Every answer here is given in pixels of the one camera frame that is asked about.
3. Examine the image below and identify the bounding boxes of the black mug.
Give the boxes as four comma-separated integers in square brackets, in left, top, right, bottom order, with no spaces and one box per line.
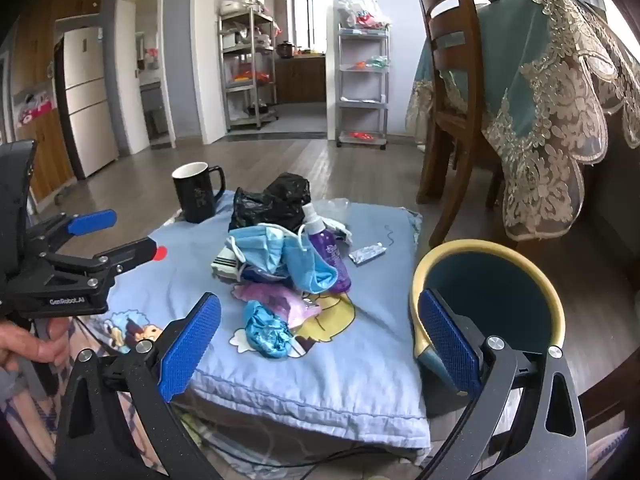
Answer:
[172,161,227,224]

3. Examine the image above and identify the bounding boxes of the metal shelf rack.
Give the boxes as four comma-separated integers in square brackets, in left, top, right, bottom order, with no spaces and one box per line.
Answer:
[217,7,280,133]

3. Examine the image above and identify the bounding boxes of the white refrigerator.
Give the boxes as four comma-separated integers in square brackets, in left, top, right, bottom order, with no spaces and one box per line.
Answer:
[54,25,120,181]

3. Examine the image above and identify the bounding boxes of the white striped medicine box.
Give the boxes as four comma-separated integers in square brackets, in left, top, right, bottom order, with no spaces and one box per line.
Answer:
[210,255,246,281]

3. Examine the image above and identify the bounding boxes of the plastic bags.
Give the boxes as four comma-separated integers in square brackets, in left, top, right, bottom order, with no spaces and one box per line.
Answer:
[336,0,393,30]

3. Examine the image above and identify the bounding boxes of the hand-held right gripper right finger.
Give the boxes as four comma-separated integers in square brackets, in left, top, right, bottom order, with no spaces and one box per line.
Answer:
[417,288,590,480]

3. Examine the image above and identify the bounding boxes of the wooden wall cabinet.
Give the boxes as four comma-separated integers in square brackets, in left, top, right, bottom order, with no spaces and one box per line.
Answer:
[7,0,103,206]

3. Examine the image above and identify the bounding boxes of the clear plastic wrapper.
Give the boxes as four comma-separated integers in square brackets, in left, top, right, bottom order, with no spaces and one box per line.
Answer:
[312,197,355,241]

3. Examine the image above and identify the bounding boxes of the white trolley cart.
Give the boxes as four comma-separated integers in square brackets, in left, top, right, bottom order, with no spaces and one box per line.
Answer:
[336,22,391,151]

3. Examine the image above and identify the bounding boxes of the teal bin with yellow rim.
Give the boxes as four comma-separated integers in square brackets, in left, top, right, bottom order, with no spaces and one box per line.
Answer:
[409,239,567,416]

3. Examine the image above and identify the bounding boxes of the person's left hand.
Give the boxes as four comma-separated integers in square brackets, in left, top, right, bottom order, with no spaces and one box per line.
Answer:
[0,316,71,373]

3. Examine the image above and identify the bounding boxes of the blue cartoon printed cloth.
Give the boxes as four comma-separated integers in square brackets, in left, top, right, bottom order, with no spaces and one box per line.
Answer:
[97,190,433,456]

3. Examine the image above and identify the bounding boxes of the black plastic bag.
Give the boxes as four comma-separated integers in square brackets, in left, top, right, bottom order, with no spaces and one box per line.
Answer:
[229,172,312,241]

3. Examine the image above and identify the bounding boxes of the silver foil tube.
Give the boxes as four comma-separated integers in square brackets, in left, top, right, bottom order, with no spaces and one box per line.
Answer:
[348,243,387,266]

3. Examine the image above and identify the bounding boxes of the grey bathroom cabinet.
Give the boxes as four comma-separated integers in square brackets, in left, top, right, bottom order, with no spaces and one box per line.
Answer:
[140,82,169,141]

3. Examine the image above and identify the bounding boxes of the pink packet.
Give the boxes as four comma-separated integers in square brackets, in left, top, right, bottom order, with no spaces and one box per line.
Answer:
[234,282,321,328]

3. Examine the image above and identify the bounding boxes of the person's pink striped pants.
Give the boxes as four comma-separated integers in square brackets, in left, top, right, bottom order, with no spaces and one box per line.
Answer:
[0,317,151,480]

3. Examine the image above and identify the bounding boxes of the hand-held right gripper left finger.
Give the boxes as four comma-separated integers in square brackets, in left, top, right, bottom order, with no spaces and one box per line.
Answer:
[54,291,226,480]

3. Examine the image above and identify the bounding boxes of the wooden kitchen cabinet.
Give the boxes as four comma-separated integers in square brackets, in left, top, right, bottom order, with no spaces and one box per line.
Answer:
[275,55,327,103]

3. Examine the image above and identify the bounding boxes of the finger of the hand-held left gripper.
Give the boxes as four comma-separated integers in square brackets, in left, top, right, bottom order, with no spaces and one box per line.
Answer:
[27,209,118,251]
[45,236,157,281]

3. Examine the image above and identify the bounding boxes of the purple spray bottle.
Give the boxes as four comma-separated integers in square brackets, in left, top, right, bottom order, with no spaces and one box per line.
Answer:
[301,204,353,293]

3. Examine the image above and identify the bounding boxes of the blue plastic wrapper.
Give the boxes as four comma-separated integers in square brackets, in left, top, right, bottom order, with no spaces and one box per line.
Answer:
[243,301,293,359]

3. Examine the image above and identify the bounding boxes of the kitchen window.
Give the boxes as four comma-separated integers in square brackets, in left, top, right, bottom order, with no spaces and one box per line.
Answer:
[290,0,324,56]

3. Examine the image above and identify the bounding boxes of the dark wooden chair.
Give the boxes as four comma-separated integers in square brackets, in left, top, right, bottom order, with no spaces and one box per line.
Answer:
[417,0,516,250]

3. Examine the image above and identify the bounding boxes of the blue face mask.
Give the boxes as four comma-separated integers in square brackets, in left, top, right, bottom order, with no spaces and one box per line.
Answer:
[227,225,296,281]
[282,232,341,295]

